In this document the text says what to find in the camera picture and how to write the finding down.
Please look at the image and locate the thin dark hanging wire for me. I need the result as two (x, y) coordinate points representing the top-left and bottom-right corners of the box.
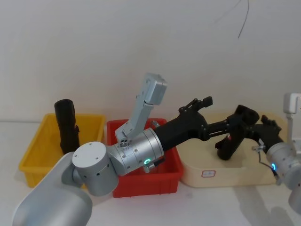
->
(237, 0), (250, 39)

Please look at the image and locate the black corded tool red switch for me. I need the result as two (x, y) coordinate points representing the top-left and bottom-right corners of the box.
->
(214, 105), (261, 161)

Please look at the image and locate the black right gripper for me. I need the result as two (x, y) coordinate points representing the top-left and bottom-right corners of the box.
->
(244, 114), (285, 148)

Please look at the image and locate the red plastic bin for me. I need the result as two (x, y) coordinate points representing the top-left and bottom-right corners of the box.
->
(107, 118), (184, 198)

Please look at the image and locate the black rolled pouch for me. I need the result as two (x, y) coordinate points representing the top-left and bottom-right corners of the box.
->
(54, 99), (80, 154)

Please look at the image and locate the cream plastic tray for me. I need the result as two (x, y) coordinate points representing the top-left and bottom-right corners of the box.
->
(173, 112), (289, 188)

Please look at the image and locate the white red-bordered label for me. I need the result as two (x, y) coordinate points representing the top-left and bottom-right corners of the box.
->
(201, 169), (217, 178)

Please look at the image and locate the yellow plastic bin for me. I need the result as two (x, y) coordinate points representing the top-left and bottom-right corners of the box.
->
(18, 113), (106, 189)

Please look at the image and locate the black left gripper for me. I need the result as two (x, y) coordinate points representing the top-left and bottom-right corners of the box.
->
(154, 96), (241, 153)

